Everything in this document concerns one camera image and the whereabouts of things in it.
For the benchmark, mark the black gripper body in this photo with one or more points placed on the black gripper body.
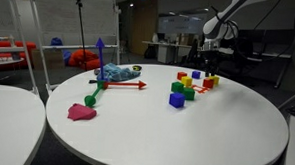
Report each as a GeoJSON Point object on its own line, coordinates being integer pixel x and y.
{"type": "Point", "coordinates": [212, 53]}

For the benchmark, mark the orange cube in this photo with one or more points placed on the orange cube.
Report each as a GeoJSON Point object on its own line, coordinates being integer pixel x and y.
{"type": "Point", "coordinates": [182, 75]}
{"type": "Point", "coordinates": [208, 83]}

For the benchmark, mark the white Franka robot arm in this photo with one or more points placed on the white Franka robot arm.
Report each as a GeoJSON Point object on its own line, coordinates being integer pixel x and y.
{"type": "Point", "coordinates": [220, 25]}

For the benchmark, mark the blue cube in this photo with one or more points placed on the blue cube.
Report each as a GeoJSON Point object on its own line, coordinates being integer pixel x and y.
{"type": "Point", "coordinates": [177, 100]}
{"type": "Point", "coordinates": [196, 74]}

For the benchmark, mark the green cube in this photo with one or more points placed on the green cube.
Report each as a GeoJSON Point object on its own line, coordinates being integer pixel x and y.
{"type": "Point", "coordinates": [177, 87]}
{"type": "Point", "coordinates": [188, 93]}

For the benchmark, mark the orange tape grid mark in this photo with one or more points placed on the orange tape grid mark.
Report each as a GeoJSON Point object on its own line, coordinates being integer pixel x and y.
{"type": "Point", "coordinates": [198, 89]}

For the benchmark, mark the black office chair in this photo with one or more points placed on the black office chair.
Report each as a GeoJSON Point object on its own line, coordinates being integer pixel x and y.
{"type": "Point", "coordinates": [239, 46]}

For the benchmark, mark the white office desk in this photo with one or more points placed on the white office desk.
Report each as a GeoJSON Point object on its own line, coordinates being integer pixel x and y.
{"type": "Point", "coordinates": [167, 51]}

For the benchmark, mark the light blue cloth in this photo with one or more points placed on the light blue cloth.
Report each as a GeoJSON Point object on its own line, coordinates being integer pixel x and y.
{"type": "Point", "coordinates": [121, 73]}

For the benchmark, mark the three-colour axis arrow marker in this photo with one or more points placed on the three-colour axis arrow marker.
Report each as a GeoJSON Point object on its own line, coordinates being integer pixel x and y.
{"type": "Point", "coordinates": [100, 83]}

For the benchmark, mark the red bean bag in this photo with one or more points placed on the red bean bag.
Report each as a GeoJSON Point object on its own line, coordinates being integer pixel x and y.
{"type": "Point", "coordinates": [82, 55]}
{"type": "Point", "coordinates": [93, 64]}

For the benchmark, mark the black marker pen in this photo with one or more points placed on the black marker pen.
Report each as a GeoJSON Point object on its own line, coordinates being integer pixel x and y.
{"type": "Point", "coordinates": [93, 81]}

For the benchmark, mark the black microphone stand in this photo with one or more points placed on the black microphone stand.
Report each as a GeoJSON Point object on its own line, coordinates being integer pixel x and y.
{"type": "Point", "coordinates": [82, 33]}

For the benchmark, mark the pink cloth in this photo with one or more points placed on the pink cloth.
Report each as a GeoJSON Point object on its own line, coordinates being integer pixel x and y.
{"type": "Point", "coordinates": [81, 112]}

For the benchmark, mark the blue bean bag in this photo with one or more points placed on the blue bean bag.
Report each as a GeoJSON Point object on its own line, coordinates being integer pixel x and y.
{"type": "Point", "coordinates": [56, 41]}

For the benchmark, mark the brown cardboard box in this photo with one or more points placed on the brown cardboard box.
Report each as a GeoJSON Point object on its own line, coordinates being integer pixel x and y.
{"type": "Point", "coordinates": [48, 59]}

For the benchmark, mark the low white coffee table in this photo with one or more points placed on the low white coffee table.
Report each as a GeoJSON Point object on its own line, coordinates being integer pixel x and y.
{"type": "Point", "coordinates": [5, 61]}

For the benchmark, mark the round white side table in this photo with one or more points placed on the round white side table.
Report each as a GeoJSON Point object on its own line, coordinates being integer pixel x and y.
{"type": "Point", "coordinates": [8, 126]}

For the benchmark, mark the large wall display screen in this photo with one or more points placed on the large wall display screen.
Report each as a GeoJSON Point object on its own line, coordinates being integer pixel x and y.
{"type": "Point", "coordinates": [180, 24]}

